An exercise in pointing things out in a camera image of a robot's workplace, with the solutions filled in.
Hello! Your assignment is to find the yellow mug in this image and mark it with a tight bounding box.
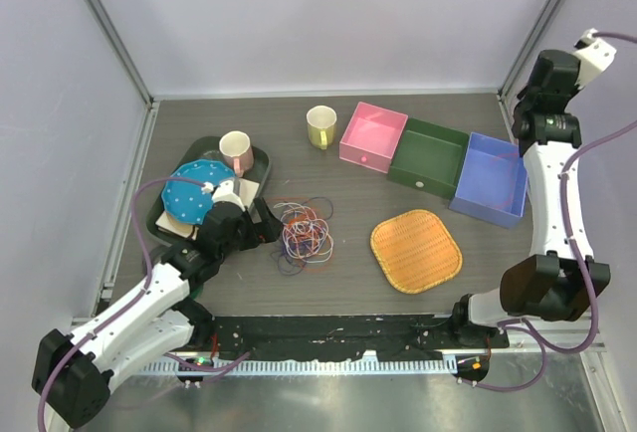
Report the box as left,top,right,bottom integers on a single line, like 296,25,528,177
306,106,337,150

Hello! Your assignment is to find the orange woven basket tray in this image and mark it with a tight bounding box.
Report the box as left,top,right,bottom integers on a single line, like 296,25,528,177
370,209,463,295

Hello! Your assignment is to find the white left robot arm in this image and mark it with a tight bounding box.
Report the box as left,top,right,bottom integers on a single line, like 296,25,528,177
32,197,283,431

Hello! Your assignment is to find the green tape roll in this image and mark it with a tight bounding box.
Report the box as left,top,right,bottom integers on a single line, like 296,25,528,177
188,273,206,300

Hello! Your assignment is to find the pink drawer box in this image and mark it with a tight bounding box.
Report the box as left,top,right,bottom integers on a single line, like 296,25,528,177
338,102,408,173

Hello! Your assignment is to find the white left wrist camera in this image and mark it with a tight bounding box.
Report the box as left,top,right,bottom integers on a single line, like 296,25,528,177
201,178,246,210

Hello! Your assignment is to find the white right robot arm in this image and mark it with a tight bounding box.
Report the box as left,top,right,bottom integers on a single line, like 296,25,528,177
449,41,616,352

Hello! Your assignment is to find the blue drawer box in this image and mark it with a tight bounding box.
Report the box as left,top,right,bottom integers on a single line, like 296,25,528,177
449,132,528,229

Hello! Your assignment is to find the cream wooden board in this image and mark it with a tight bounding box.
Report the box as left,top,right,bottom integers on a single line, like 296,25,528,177
155,179,261,238

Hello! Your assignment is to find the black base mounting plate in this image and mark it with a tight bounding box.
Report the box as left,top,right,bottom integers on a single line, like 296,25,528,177
214,315,510,362

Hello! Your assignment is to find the blue polka dot plate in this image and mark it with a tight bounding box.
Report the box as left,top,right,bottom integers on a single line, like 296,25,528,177
160,159,235,225

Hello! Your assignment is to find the dark green tray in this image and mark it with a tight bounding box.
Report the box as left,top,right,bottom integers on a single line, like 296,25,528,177
145,136,271,246

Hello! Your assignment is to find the pink mug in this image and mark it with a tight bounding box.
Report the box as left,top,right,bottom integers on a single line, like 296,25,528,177
219,130,254,177

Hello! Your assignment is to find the green drawer box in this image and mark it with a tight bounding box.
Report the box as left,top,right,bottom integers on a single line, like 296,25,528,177
387,117,470,200

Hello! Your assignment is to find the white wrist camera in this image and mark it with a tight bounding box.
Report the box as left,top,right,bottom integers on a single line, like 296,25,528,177
572,29,616,91
201,178,246,210

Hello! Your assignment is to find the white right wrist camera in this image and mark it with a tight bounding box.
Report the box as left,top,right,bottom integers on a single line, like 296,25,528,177
572,29,616,91

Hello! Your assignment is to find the purple cable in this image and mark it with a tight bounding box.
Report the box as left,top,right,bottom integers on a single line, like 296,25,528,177
269,196,334,277

